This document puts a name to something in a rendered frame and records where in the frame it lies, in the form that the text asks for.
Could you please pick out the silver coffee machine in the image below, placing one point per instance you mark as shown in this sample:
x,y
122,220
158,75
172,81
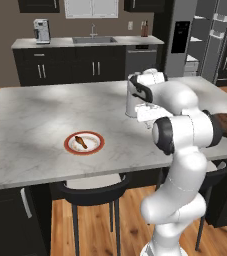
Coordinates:
x,y
42,31

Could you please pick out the grey fridge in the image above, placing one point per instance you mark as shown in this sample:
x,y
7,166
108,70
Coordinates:
x,y
180,36

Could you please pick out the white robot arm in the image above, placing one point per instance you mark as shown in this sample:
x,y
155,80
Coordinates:
x,y
185,140

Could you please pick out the red rimmed white plate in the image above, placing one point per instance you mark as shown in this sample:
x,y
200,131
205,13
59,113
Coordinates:
x,y
96,143

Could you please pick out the silver tap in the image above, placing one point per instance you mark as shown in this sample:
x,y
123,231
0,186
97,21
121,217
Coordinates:
x,y
93,30

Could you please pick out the brown chicken drumstick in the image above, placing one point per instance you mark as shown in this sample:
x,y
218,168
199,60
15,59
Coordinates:
x,y
81,142

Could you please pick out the white wall socket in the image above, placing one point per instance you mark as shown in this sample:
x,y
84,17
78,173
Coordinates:
x,y
130,25

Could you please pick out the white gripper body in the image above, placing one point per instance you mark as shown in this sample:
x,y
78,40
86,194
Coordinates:
x,y
153,111

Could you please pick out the grey dishwasher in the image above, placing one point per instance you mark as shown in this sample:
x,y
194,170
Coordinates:
x,y
141,60

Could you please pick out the steel sink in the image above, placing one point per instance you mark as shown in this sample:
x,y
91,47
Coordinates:
x,y
94,40

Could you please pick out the white framed window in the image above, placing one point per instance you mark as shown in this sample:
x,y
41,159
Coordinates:
x,y
91,8

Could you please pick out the black stool with grey seat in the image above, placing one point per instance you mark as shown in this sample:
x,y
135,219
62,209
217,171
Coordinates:
x,y
91,191
218,173

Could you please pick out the black base cupboard run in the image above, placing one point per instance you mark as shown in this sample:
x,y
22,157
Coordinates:
x,y
68,65

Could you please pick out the brown knife block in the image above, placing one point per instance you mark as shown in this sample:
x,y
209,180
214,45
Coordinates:
x,y
144,29

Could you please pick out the open grey fridge door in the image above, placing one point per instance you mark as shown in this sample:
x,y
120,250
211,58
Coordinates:
x,y
220,40

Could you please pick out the black wall cupboard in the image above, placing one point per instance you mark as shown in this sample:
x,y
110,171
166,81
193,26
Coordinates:
x,y
144,5
38,6

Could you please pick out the black island cupboard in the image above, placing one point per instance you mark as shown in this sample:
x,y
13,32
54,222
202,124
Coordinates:
x,y
226,200

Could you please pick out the black island cupboard door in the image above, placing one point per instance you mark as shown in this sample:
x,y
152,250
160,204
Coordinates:
x,y
5,223

